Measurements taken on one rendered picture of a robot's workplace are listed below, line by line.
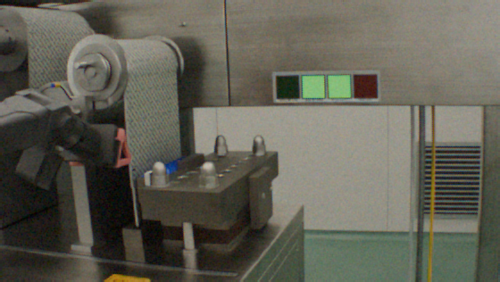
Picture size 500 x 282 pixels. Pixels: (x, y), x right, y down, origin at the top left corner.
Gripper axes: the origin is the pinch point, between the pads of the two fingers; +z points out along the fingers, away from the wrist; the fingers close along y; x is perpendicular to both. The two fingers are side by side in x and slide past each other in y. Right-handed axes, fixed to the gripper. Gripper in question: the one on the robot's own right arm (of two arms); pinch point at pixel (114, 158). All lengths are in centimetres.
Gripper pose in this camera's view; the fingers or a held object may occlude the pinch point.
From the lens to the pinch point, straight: 100.3
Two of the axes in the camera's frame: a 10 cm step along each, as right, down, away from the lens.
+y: 9.4, 0.1, -3.3
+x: 1.1, -9.5, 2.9
